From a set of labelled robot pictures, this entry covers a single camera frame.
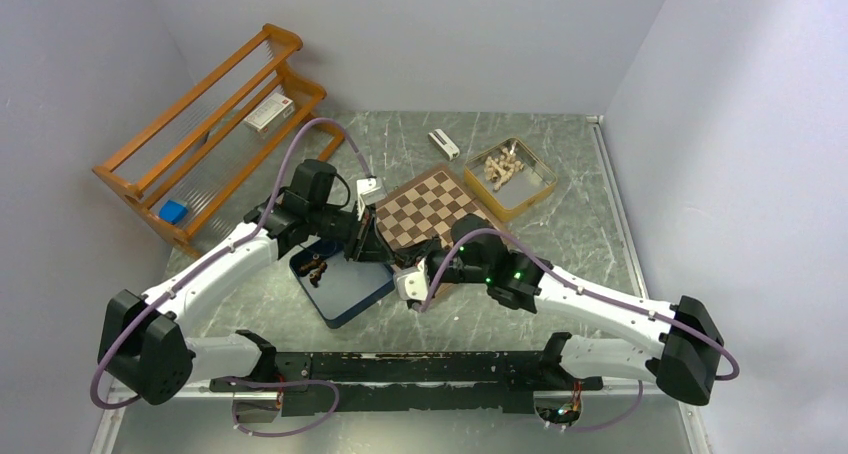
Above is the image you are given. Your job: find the light chess pieces pile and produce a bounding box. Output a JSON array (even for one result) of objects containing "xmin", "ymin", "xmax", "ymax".
[{"xmin": 483, "ymin": 146, "xmax": 526, "ymax": 192}]

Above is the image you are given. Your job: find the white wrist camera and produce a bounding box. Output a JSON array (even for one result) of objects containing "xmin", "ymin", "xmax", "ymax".
[
  {"xmin": 356, "ymin": 177, "xmax": 387, "ymax": 208},
  {"xmin": 393, "ymin": 258, "xmax": 429, "ymax": 303}
]

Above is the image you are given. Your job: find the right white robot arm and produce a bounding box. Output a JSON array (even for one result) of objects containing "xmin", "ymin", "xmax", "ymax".
[{"xmin": 391, "ymin": 214, "xmax": 739, "ymax": 406}]

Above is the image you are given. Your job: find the white power bank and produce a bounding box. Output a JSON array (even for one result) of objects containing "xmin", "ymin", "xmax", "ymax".
[{"xmin": 427, "ymin": 128, "xmax": 460, "ymax": 161}]

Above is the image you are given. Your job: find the orange wooden rack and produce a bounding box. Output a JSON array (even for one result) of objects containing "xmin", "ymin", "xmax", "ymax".
[{"xmin": 92, "ymin": 24, "xmax": 327, "ymax": 258}]

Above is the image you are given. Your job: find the blue metal tin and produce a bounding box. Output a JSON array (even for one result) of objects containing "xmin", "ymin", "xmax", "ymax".
[{"xmin": 288, "ymin": 240, "xmax": 394, "ymax": 329}]

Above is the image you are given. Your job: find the gold metal tin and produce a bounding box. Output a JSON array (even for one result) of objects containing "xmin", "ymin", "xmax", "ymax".
[{"xmin": 464, "ymin": 137, "xmax": 558, "ymax": 222}]

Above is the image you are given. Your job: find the white cardboard box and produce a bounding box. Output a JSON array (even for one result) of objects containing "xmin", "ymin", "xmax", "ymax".
[{"xmin": 243, "ymin": 93, "xmax": 295, "ymax": 135}]

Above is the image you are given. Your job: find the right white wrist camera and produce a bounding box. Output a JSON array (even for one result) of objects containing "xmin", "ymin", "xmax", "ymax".
[{"xmin": 393, "ymin": 258, "xmax": 429, "ymax": 303}]

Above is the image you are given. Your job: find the wooden chess board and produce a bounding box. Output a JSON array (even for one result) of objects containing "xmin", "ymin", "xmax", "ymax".
[{"xmin": 376, "ymin": 164, "xmax": 507, "ymax": 255}]

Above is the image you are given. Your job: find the blue plastic case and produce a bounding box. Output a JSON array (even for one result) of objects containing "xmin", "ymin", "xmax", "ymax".
[{"xmin": 158, "ymin": 199, "xmax": 189, "ymax": 225}]

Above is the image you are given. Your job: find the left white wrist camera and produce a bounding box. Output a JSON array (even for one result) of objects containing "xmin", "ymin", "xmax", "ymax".
[{"xmin": 356, "ymin": 177, "xmax": 387, "ymax": 208}]

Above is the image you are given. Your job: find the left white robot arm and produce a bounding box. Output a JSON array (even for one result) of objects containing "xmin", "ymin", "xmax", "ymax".
[{"xmin": 90, "ymin": 159, "xmax": 394, "ymax": 409}]

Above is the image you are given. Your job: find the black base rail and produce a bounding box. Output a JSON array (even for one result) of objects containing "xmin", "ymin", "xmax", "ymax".
[{"xmin": 209, "ymin": 351, "xmax": 603, "ymax": 417}]

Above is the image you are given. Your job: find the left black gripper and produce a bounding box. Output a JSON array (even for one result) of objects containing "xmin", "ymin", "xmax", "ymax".
[{"xmin": 308, "ymin": 198, "xmax": 395, "ymax": 264}]

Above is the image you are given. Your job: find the aluminium frame rail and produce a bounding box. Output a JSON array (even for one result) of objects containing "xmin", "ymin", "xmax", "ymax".
[{"xmin": 89, "ymin": 114, "xmax": 697, "ymax": 454}]

